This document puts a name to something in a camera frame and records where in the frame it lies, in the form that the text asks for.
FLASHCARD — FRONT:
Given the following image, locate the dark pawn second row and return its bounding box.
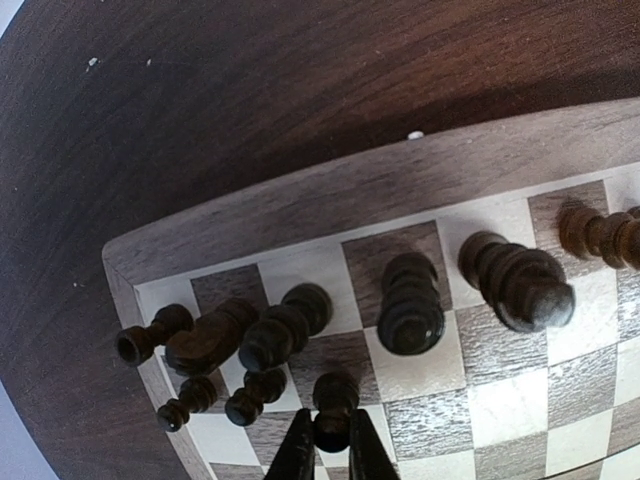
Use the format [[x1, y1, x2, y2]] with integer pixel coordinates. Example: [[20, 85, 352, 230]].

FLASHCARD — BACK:
[[156, 376, 218, 433], [224, 368, 287, 427]]

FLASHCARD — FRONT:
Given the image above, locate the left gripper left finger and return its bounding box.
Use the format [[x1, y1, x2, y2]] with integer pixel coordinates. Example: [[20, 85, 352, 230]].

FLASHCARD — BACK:
[[264, 408, 315, 480]]

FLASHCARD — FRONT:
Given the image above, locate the dark pawn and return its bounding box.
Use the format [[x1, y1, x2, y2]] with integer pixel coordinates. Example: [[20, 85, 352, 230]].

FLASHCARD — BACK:
[[312, 371, 360, 453]]

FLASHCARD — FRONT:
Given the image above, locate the dark chess piece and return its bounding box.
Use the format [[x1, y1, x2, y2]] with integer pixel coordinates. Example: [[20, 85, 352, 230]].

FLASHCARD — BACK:
[[377, 252, 445, 356], [238, 283, 333, 373], [165, 298, 259, 377]]

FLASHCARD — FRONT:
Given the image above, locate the dark rook board corner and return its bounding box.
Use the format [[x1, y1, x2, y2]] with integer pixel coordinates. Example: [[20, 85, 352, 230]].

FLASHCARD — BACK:
[[115, 304, 194, 367]]

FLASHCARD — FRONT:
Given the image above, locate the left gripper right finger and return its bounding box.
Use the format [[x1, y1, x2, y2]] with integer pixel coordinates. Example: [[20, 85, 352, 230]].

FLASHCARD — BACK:
[[349, 409, 400, 480]]

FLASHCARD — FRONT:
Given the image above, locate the brown chess piece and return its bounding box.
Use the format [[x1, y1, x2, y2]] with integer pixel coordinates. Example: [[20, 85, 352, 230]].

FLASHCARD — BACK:
[[557, 201, 639, 271]]

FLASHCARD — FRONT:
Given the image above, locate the wooden chessboard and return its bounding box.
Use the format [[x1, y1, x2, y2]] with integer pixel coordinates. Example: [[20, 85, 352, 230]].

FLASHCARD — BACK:
[[102, 98, 639, 479]]

